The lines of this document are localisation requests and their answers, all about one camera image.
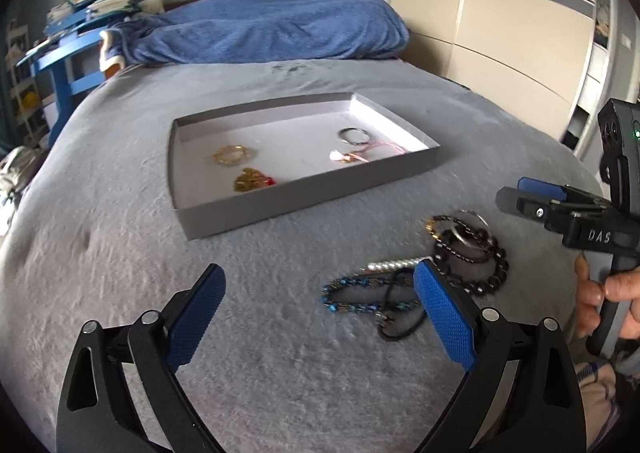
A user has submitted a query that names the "silver bangle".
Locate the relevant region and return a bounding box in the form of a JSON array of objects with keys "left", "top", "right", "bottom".
[{"left": 337, "top": 127, "right": 372, "bottom": 145}]

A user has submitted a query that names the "blue blanket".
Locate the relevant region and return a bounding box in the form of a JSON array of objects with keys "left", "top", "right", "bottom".
[{"left": 102, "top": 0, "right": 411, "bottom": 67}]

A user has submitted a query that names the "beige wardrobe with grey stripes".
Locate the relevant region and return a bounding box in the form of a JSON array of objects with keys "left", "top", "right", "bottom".
[{"left": 387, "top": 0, "right": 607, "bottom": 106}]

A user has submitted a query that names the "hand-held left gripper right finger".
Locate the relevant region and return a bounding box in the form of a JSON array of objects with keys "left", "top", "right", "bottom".
[{"left": 413, "top": 258, "right": 587, "bottom": 453}]

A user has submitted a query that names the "person's right hand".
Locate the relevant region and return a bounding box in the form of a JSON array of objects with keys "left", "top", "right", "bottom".
[{"left": 573, "top": 253, "right": 640, "bottom": 340}]

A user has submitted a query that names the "white shelf unit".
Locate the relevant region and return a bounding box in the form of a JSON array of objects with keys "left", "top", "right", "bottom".
[{"left": 4, "top": 20, "right": 47, "bottom": 145}]

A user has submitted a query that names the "stack of papers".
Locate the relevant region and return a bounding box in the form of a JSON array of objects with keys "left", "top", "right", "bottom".
[{"left": 45, "top": 0, "right": 142, "bottom": 34}]

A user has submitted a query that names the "small dark bead bracelet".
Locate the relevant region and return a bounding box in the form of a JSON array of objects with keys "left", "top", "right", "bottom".
[{"left": 425, "top": 214, "right": 493, "bottom": 265}]

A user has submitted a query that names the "blue wooden chair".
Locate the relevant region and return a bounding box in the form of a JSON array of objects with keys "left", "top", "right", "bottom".
[{"left": 16, "top": 8, "right": 142, "bottom": 147}]

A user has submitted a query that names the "pink necklace with pearl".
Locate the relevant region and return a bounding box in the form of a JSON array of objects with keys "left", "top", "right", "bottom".
[{"left": 328, "top": 143, "right": 409, "bottom": 167}]

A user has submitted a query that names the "grey fleece bed blanket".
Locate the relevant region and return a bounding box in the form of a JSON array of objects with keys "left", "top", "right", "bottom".
[{"left": 0, "top": 56, "right": 607, "bottom": 453}]

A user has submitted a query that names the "white pearl bracelet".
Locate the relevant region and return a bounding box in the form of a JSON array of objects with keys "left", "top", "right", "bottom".
[{"left": 366, "top": 256, "right": 426, "bottom": 272}]

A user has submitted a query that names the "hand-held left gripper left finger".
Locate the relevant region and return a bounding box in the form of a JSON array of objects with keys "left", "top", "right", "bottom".
[{"left": 56, "top": 263, "right": 227, "bottom": 453}]

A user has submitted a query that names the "gold chain bracelet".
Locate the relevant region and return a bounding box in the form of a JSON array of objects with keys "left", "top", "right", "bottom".
[{"left": 212, "top": 144, "right": 256, "bottom": 167}]

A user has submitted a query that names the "large dark bead bracelet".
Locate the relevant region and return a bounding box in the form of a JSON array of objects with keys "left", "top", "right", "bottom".
[{"left": 432, "top": 227, "right": 510, "bottom": 295}]

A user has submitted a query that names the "black cord necklace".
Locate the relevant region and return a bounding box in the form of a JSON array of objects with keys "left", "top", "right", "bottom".
[{"left": 376, "top": 269, "right": 437, "bottom": 342}]

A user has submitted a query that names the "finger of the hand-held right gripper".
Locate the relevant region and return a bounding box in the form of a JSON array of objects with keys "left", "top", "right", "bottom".
[
  {"left": 496, "top": 186, "right": 567, "bottom": 234},
  {"left": 519, "top": 177, "right": 608, "bottom": 207}
]

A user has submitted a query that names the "grey cardboard tray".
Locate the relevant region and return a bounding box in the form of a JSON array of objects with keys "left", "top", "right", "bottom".
[{"left": 167, "top": 92, "right": 442, "bottom": 241}]

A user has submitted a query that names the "white plastic bag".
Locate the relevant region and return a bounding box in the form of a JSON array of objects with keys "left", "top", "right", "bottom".
[{"left": 0, "top": 146, "right": 44, "bottom": 235}]

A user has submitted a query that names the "blue beaded necklace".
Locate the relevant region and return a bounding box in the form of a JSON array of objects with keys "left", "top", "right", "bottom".
[{"left": 321, "top": 273, "right": 427, "bottom": 318}]

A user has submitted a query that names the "person's patterned clothing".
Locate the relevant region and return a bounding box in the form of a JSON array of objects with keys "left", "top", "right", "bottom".
[{"left": 574, "top": 360, "right": 640, "bottom": 453}]

